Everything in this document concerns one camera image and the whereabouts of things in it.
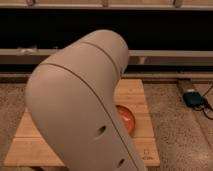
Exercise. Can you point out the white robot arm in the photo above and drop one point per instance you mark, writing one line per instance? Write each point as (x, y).
(70, 96)

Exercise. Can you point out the orange plate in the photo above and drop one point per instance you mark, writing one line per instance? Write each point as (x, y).
(127, 117)

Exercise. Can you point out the black power adapter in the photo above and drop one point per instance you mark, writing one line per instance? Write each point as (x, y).
(192, 98)

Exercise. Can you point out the grey metal rail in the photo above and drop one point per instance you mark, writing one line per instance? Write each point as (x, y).
(138, 57)

